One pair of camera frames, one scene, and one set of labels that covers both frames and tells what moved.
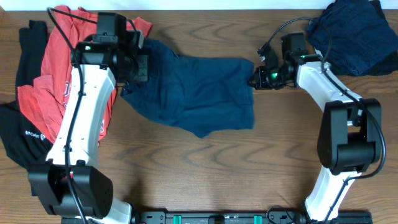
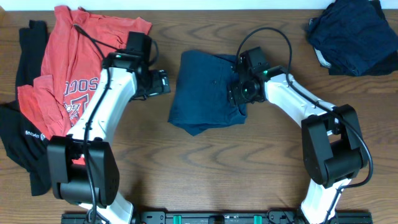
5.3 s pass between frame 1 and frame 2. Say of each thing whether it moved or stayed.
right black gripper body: moved
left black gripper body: moved
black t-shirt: stayed
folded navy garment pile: stayed
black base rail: stayed
